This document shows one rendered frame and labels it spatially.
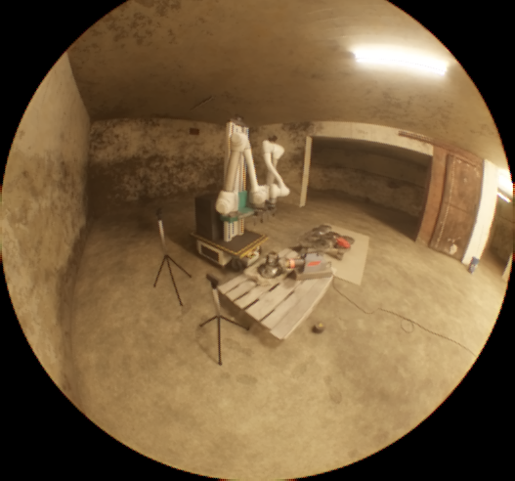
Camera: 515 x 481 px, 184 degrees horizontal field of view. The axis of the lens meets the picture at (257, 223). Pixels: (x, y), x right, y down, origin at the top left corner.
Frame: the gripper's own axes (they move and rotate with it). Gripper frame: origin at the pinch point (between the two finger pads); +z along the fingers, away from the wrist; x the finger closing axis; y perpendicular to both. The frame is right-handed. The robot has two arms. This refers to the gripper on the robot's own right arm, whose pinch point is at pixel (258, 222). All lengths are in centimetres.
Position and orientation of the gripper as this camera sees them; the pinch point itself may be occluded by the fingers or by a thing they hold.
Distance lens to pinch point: 168.2
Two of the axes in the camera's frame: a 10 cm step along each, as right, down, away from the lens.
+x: -5.3, 2.6, -8.1
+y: -8.5, -2.3, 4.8
